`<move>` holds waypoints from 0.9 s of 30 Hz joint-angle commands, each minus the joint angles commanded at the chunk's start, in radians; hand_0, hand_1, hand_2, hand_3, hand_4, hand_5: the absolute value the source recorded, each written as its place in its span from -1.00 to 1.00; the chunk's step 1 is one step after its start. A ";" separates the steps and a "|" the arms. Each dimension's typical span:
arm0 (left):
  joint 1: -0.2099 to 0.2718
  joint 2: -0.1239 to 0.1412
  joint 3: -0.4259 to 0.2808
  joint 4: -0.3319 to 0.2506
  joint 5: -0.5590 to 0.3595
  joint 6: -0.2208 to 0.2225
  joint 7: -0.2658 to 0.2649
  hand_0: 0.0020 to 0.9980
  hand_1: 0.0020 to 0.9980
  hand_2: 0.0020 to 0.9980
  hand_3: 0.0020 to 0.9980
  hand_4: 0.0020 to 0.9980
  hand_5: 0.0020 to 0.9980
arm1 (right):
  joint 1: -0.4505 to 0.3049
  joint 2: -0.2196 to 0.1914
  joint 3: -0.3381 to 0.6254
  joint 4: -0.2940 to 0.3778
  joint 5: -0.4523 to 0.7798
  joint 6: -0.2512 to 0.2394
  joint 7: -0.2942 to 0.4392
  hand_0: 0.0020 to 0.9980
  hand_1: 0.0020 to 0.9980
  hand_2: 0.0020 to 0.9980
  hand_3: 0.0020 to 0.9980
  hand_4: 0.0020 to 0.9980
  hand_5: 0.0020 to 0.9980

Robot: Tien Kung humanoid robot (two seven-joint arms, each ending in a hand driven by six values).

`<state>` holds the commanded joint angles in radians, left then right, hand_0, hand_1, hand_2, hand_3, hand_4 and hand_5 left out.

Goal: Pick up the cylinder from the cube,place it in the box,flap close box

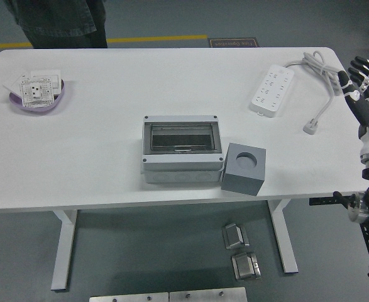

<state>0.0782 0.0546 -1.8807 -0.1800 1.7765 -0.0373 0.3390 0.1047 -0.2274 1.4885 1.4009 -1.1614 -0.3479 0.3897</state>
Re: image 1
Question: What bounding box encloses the grey junction box with lid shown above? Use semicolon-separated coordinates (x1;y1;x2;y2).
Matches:
141;115;226;184

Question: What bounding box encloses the grey cube with round hole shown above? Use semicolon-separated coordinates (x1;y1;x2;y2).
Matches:
221;143;268;196

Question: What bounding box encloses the black table control panel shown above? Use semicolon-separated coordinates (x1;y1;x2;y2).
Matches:
309;195;358;207

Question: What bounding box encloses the white power strip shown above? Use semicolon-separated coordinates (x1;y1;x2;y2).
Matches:
249;64;295;119

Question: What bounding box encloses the dark floor sign with text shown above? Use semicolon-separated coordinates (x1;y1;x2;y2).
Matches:
207;37;262;49

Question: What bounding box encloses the metal plate with screws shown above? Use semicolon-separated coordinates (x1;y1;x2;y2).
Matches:
169;286;248;302
89;291;169;302

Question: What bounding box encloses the purple bowl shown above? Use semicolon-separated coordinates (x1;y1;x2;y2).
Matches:
8;78;66;113

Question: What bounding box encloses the person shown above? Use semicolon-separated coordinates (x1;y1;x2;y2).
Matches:
4;0;109;49

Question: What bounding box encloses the white printed socket panel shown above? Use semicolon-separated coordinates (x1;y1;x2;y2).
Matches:
18;77;55;108

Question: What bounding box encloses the white plain card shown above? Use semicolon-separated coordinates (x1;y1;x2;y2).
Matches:
3;71;31;95

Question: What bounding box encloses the grey power cable with plug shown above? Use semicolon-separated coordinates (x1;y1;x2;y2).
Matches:
284;51;350;135

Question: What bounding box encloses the small metal bracket block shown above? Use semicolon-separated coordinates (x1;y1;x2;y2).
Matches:
221;222;250;250

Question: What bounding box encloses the large metal bracket block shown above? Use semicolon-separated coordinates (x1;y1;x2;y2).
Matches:
231;251;262;281

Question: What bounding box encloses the white switch plate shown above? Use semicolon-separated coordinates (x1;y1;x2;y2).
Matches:
30;69;62;96

